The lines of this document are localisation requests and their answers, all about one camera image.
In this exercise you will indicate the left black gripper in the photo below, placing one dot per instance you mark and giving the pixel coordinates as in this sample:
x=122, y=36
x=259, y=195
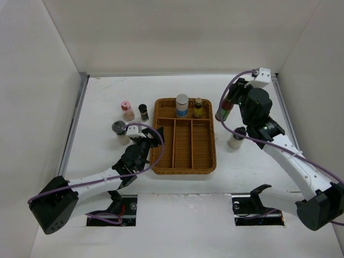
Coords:
x=156, y=135

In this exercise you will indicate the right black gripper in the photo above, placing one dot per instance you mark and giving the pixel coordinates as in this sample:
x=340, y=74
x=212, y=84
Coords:
x=237, y=88

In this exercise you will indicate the red green sauce bottle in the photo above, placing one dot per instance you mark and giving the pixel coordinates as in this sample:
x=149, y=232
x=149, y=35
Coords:
x=225, y=108

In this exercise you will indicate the silver cap blue label shaker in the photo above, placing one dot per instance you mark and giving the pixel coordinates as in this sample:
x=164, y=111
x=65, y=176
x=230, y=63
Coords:
x=182, y=102

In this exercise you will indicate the brown cap yellow oil bottle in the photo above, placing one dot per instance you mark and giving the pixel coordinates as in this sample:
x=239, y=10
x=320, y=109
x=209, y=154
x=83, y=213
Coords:
x=198, y=108

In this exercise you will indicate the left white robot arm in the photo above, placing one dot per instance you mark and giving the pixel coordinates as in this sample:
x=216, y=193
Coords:
x=97, y=196

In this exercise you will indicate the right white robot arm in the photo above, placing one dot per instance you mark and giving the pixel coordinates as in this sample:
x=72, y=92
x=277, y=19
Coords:
x=320, y=200

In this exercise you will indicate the black cap pepper bottle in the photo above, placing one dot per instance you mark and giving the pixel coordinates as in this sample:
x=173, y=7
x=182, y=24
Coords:
x=143, y=112

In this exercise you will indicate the brown wicker divided tray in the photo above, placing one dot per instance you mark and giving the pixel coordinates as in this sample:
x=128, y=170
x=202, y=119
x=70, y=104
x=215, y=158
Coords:
x=189, y=143

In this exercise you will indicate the pink cap spice jar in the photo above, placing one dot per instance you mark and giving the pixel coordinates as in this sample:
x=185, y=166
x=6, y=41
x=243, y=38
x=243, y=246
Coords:
x=128, y=113

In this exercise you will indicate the black lid salt grinder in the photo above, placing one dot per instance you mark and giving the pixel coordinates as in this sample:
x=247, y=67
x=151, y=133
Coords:
x=118, y=128

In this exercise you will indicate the white black top grinder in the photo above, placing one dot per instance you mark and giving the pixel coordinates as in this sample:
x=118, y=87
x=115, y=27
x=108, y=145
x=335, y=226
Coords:
x=236, y=141

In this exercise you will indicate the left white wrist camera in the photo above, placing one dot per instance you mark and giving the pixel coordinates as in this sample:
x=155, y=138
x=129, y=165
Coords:
x=133, y=131

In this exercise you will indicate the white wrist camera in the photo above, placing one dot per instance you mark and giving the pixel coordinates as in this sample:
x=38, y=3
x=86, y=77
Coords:
x=133, y=131
x=261, y=78

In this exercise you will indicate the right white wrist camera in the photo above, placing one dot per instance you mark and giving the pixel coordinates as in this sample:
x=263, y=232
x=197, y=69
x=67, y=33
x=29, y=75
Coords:
x=261, y=78

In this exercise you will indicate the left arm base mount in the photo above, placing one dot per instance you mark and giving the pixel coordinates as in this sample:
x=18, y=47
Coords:
x=121, y=211

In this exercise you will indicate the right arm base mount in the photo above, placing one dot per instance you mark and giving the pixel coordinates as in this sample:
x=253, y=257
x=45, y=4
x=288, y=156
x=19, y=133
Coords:
x=249, y=211

